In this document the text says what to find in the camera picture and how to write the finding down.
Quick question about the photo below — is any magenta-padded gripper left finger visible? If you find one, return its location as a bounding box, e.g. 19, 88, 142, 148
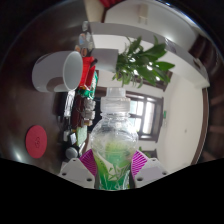
57, 148, 98, 190

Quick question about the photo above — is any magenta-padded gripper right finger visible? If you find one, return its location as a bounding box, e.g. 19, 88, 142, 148
131, 149, 170, 190

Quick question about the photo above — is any clear bottle with green label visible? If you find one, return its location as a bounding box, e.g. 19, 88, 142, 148
89, 87, 139, 191

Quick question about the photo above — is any green book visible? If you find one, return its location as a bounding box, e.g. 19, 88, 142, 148
75, 124, 88, 148

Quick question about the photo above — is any flat round red coaster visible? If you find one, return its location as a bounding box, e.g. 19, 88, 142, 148
25, 124, 48, 159

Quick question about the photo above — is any basket of wrapped snacks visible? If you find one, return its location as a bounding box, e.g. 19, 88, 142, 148
71, 94, 98, 129

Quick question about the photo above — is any small black device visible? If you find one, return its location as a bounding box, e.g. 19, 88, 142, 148
59, 90, 77, 118

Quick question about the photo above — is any green printed box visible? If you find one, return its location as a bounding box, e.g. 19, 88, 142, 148
87, 71, 100, 99

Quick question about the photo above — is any red plastic box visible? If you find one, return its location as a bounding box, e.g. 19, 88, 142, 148
79, 55, 98, 91

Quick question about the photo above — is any white mug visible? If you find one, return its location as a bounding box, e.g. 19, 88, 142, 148
31, 50, 84, 93

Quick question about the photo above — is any small potted plant, white pot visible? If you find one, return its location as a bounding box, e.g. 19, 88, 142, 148
90, 34, 176, 89

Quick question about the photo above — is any red carpeted staircase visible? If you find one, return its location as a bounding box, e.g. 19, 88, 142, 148
99, 0, 125, 8

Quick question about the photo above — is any white wall radiator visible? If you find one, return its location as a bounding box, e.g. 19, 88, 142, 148
138, 4, 149, 25

